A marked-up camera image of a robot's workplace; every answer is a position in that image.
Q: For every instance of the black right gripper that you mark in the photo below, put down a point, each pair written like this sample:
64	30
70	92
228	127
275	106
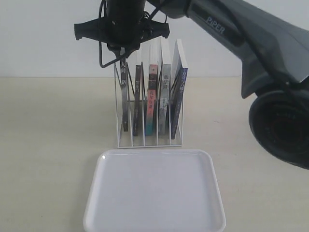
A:
122	24

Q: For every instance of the red teal spine book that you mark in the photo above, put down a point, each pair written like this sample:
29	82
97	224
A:
152	87

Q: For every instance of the blue moon cover book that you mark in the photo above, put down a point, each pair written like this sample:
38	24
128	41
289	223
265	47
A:
179	76

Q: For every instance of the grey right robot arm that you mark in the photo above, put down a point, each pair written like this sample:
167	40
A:
274	56

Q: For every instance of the black book with barcode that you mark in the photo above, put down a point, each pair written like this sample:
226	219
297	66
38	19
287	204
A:
124	71

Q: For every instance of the dark brown spine book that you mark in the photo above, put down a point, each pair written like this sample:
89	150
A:
138	75

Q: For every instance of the grey white spine book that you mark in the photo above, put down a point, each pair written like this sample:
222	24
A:
165	76

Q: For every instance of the white plastic tray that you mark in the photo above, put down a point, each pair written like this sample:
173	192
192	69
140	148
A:
154	190

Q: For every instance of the white wire book rack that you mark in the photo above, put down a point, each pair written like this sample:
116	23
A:
126	139

